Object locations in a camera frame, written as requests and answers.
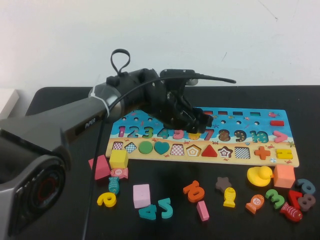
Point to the pink number five piece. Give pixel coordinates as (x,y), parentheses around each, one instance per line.
(178,135)

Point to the orange plus sign piece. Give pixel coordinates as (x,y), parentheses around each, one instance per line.
(262,153)

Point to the pink number one piece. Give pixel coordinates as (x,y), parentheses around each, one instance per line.
(202,211)

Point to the yellow number six piece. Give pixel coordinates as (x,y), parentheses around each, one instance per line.
(103,201)

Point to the teal number two piece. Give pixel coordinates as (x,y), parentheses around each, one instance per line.
(166,211)

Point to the colourful wooden puzzle board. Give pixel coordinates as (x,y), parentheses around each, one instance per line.
(245,150)

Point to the yellow rubber duck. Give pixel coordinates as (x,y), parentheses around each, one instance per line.
(258,178)

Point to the green number three piece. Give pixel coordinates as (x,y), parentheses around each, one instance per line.
(279,200)

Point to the white cabinet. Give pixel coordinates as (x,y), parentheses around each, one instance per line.
(6,102)

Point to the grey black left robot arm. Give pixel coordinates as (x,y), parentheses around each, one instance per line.
(50,125)

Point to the pink wooden fish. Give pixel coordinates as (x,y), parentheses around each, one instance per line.
(119,172)

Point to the pink greater-than sign piece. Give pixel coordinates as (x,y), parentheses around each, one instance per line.
(282,137)

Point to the yellow foam cube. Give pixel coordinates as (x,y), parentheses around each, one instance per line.
(118,158)

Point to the green circle piece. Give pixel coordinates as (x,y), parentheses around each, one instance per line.
(145,147)

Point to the dark pink foam block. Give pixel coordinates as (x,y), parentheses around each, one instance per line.
(101,167)

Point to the brown star piece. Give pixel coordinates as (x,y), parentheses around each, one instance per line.
(223,184)

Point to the light pink foam cube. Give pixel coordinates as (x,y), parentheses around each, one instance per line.
(141,195)

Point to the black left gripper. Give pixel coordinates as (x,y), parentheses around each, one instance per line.
(170,107)

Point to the red number seven piece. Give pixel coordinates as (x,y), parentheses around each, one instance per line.
(293,197)

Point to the yellow equals sign piece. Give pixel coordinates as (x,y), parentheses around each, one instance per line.
(284,156)

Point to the blue-grey number nine piece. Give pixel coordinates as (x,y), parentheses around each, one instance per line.
(310,187)

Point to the orange wooden fish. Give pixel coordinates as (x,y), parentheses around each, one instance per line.
(255,203)

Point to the brown number eight piece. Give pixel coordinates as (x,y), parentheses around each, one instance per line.
(307,202)

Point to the red triangle piece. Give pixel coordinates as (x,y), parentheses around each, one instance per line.
(209,152)

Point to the white zip tie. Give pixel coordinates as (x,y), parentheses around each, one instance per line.
(103,105)

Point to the teal number four piece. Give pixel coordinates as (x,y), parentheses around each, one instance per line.
(150,213)

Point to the orange foam cube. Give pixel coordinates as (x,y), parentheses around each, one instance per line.
(283,176)

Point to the yellow wooden fish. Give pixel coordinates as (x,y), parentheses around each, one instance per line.
(229,197)

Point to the teal heart piece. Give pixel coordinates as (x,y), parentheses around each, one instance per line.
(161,147)

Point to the red minus sign piece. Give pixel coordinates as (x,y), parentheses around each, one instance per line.
(277,123)

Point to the orange number ten piece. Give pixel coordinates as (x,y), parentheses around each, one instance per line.
(188,189)

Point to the teal wooden fish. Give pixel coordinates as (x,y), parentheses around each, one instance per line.
(113,185)

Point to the red wooden fish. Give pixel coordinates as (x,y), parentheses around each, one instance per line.
(292,212)

